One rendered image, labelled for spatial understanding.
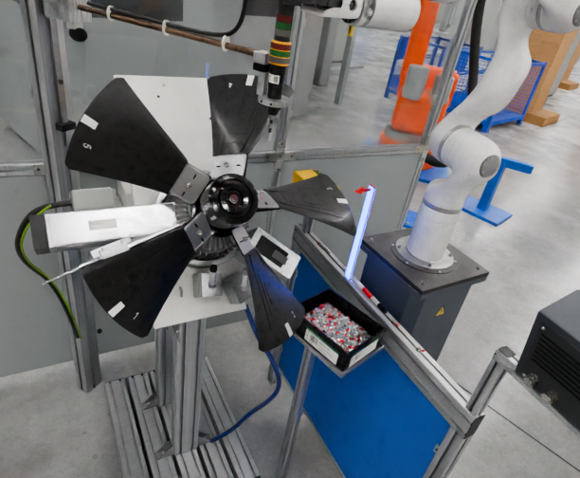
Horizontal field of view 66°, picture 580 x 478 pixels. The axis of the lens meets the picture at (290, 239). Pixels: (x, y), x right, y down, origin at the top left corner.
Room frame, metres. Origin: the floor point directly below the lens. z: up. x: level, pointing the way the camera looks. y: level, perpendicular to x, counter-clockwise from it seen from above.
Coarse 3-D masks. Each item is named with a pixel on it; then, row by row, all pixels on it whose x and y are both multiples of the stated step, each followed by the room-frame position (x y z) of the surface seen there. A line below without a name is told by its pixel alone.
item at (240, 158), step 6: (216, 156) 1.02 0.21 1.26; (222, 156) 1.02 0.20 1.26; (228, 156) 1.01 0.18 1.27; (234, 156) 1.01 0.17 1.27; (240, 156) 1.00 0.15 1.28; (216, 162) 1.01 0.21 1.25; (222, 162) 1.01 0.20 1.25; (228, 162) 1.00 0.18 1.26; (234, 162) 1.00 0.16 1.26; (240, 162) 0.99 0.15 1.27; (216, 168) 1.00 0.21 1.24; (222, 168) 0.99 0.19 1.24; (228, 168) 0.99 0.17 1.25; (234, 168) 0.98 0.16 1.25; (240, 168) 0.98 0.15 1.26; (216, 174) 0.99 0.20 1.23; (222, 174) 0.98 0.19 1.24; (240, 174) 0.97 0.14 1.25
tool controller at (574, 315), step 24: (552, 312) 0.66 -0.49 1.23; (576, 312) 0.66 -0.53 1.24; (552, 336) 0.63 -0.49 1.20; (576, 336) 0.60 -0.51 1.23; (528, 360) 0.66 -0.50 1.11; (552, 360) 0.62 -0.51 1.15; (576, 360) 0.59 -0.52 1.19; (528, 384) 0.63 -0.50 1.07; (552, 384) 0.61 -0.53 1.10; (576, 384) 0.58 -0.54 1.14; (576, 408) 0.57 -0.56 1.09
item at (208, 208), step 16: (224, 176) 0.91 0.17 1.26; (240, 176) 0.93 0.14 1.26; (208, 192) 0.87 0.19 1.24; (224, 192) 0.89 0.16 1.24; (240, 192) 0.91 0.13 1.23; (256, 192) 0.92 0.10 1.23; (192, 208) 0.93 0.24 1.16; (208, 208) 0.86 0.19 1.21; (224, 208) 0.87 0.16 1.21; (240, 208) 0.88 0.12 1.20; (256, 208) 0.90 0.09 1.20; (208, 224) 0.92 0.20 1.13; (224, 224) 0.86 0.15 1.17; (240, 224) 0.86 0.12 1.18
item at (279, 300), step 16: (256, 256) 0.89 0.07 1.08; (256, 272) 0.84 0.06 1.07; (272, 272) 0.91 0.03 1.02; (256, 288) 0.80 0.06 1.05; (272, 288) 0.85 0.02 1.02; (256, 304) 0.77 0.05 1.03; (272, 304) 0.81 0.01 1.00; (288, 304) 0.87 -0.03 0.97; (256, 320) 0.74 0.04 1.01; (272, 320) 0.78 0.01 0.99; (288, 320) 0.83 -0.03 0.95; (272, 336) 0.75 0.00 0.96; (288, 336) 0.79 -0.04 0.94
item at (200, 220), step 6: (198, 216) 0.85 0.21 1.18; (204, 216) 0.87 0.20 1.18; (192, 222) 0.84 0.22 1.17; (198, 222) 0.86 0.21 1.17; (204, 222) 0.87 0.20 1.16; (186, 228) 0.82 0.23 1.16; (192, 228) 0.84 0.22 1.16; (198, 228) 0.86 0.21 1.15; (204, 228) 0.88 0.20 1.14; (192, 234) 0.84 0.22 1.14; (204, 234) 0.88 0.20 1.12; (192, 240) 0.85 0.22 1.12; (198, 240) 0.86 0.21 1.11; (204, 240) 0.88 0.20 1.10; (198, 246) 0.87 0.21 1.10
